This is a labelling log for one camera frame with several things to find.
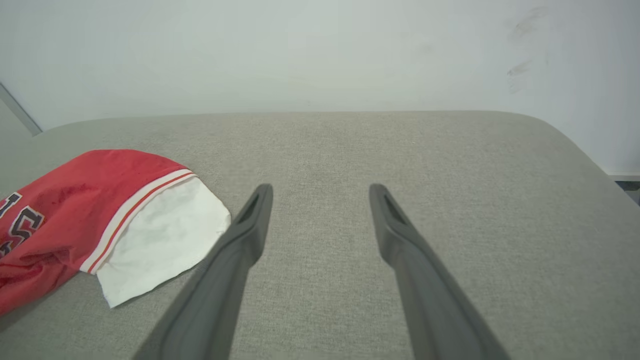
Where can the red and white basketball jersey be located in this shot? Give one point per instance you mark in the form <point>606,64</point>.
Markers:
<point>75,200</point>

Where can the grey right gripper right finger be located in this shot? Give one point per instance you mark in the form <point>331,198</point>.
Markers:
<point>440,310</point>

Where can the pale grey wall trim strip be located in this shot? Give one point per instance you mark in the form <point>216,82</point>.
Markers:
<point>20,111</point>

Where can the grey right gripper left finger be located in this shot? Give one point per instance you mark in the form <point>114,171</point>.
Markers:
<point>210,310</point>

